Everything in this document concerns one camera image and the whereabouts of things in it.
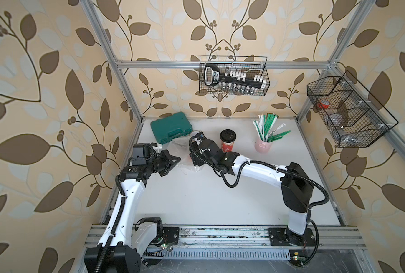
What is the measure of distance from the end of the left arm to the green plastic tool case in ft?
1.14

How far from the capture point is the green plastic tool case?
110cm

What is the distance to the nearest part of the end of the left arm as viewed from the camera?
21.2 inches
